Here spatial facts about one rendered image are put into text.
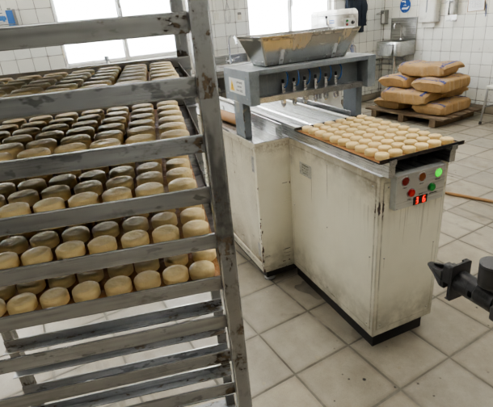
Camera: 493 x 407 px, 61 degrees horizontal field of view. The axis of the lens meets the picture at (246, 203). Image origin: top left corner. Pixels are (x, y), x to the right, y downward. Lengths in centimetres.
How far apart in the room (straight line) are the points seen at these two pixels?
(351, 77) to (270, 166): 67
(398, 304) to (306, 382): 52
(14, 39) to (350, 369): 171
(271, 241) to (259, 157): 49
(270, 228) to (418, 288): 79
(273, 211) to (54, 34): 173
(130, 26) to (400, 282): 155
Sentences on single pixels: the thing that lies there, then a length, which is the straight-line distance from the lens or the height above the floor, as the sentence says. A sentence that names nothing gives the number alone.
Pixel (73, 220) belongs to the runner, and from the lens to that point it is 73.
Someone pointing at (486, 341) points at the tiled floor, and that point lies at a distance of 224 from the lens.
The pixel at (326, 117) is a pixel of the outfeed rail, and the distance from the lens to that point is 237.
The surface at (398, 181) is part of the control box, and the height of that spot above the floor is 82.
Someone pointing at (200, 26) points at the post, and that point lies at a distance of 63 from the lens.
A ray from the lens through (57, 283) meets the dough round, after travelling 90.
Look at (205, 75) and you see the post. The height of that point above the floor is 134.
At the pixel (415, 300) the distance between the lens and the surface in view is 205.
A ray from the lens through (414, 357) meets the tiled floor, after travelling 207.
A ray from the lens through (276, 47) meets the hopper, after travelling 210.
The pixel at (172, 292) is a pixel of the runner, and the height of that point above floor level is 96.
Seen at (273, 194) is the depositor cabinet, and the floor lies 55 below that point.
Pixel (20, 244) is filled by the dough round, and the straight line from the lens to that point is 89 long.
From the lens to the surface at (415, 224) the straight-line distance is 182.
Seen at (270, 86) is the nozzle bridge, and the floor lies 109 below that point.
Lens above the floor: 141
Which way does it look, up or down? 24 degrees down
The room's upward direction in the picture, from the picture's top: 5 degrees counter-clockwise
